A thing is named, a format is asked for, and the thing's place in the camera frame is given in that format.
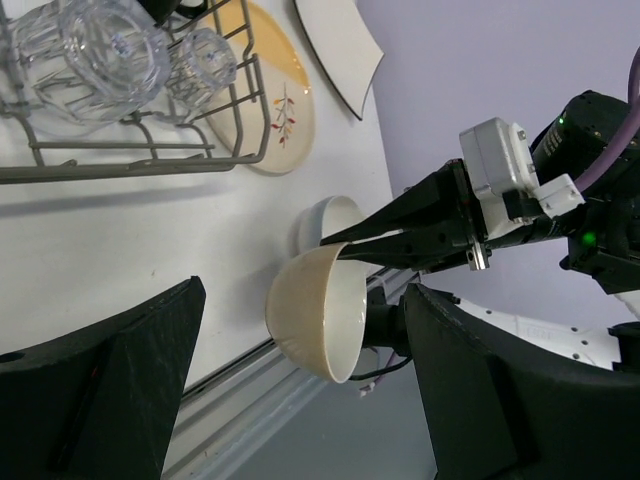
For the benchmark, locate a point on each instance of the cream bowl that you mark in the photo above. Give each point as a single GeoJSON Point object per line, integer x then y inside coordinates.
{"type": "Point", "coordinates": [316, 312]}

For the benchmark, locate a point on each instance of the aluminium rail frame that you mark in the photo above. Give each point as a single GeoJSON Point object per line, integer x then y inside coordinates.
{"type": "Point", "coordinates": [224, 418]}

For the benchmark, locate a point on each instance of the grey wire dish rack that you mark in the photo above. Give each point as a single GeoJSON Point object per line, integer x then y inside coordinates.
{"type": "Point", "coordinates": [148, 142]}

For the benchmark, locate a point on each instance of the cream yellow plate leaf motif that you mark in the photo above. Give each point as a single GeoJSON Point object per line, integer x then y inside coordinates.
{"type": "Point", "coordinates": [281, 124]}

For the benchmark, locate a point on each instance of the white bowl right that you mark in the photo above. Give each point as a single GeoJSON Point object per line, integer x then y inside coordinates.
{"type": "Point", "coordinates": [325, 218]}

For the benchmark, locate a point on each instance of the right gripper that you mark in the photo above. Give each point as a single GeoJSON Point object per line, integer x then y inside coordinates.
{"type": "Point", "coordinates": [445, 195]}

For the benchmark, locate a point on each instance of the white square plate black rim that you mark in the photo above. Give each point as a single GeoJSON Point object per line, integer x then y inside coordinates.
{"type": "Point", "coordinates": [344, 47]}

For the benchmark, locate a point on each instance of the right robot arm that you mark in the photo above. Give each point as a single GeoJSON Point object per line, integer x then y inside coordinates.
{"type": "Point", "coordinates": [577, 180]}

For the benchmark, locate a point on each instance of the clear drinking glass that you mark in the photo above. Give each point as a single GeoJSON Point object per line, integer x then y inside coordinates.
{"type": "Point", "coordinates": [202, 65]}

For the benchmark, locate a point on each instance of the clear glass mug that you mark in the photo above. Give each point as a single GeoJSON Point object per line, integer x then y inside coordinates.
{"type": "Point", "coordinates": [87, 64]}

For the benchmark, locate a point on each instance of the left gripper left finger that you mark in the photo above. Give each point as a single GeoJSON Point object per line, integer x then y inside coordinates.
{"type": "Point", "coordinates": [101, 402]}

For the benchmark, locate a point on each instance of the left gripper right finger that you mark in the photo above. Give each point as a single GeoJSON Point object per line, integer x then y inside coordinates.
{"type": "Point", "coordinates": [499, 407]}

